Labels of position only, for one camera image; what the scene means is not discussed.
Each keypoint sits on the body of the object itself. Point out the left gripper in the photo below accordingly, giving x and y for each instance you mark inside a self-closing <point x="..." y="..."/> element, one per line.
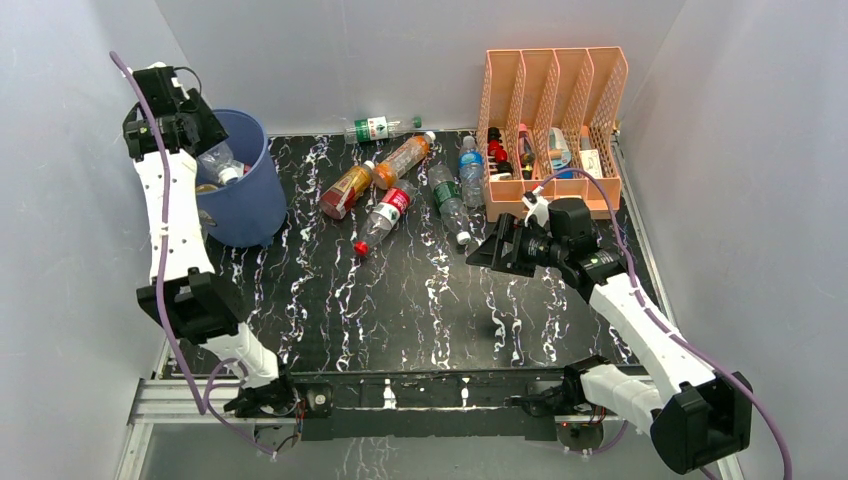
<point x="213" y="132"/>

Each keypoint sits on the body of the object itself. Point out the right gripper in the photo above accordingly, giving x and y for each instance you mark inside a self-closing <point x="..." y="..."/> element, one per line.
<point x="515" y="245"/>

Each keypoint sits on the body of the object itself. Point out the clear unlabelled plastic bottle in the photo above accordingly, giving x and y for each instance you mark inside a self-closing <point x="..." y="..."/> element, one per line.
<point x="219" y="165"/>

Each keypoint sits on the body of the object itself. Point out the red blue label clear bottle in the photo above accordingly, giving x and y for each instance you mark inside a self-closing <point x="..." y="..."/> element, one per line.
<point x="384" y="217"/>

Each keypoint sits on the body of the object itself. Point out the yellow juice bottle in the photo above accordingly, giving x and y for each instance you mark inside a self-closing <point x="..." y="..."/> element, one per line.
<point x="206" y="188"/>

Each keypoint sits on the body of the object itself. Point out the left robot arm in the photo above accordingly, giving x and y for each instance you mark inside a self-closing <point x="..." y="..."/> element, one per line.
<point x="186" y="296"/>

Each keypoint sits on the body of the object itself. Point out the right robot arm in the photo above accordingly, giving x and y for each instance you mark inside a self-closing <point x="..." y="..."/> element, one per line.
<point x="662" y="358"/>

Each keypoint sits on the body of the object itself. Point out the blue plastic bin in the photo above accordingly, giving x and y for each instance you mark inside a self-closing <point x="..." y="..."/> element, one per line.
<point x="250" y="211"/>

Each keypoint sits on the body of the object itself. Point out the red black items in organizer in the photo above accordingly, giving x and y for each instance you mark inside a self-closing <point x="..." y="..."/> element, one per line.
<point x="500" y="166"/>

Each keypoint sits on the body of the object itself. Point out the blue label water bottle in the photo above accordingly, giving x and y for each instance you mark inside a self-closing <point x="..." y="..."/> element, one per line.
<point x="471" y="173"/>

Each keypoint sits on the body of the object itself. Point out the dark bottle in organizer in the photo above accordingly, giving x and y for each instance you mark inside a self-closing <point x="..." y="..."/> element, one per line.
<point x="526" y="152"/>

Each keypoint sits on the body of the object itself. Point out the dark green label clear bottle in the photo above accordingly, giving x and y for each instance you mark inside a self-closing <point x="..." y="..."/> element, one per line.
<point x="449" y="202"/>

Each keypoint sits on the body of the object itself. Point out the blue capped tube in organizer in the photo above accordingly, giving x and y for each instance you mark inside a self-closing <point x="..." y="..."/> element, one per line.
<point x="558" y="150"/>

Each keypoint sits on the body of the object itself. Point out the white box in organizer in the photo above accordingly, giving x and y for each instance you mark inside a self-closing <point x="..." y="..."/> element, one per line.
<point x="591" y="163"/>

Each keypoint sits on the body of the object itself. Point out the orange plastic file organizer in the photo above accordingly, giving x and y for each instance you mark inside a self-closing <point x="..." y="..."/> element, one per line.
<point x="546" y="120"/>

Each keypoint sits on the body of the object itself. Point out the orange drink bottle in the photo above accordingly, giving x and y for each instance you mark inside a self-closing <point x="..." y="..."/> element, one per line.
<point x="397" y="164"/>

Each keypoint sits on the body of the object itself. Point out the brown tea bottle red label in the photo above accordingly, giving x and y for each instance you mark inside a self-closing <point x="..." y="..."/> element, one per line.
<point x="339" y="199"/>

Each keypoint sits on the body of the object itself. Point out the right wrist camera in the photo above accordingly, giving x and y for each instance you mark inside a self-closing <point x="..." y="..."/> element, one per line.
<point x="537" y="207"/>

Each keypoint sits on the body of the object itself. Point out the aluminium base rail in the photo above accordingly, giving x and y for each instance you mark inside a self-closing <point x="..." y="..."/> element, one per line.
<point x="446" y="403"/>

